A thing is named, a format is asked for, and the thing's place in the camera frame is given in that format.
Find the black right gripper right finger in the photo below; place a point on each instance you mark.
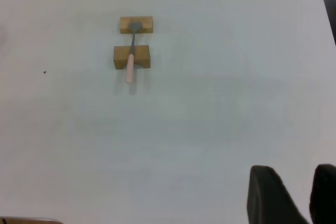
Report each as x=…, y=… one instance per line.
x=325, y=195

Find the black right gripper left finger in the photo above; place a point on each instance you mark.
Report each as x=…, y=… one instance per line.
x=273, y=203

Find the arched wooden block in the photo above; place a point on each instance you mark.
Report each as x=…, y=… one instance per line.
x=119, y=54

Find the flat wooden block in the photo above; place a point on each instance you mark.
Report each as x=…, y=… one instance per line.
x=124, y=24

